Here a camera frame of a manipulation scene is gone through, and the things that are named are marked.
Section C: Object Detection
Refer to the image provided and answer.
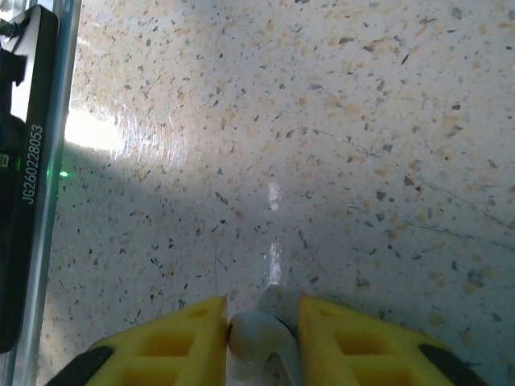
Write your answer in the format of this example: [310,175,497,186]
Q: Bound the small white wireless earbud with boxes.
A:
[227,311,303,386]

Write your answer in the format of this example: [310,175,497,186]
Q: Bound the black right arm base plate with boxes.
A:
[0,6,60,355]

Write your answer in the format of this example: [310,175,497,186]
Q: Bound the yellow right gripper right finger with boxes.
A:
[296,294,490,386]

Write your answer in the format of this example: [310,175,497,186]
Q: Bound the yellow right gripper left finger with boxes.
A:
[45,295,229,386]

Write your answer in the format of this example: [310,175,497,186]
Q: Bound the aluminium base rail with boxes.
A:
[7,0,84,386]

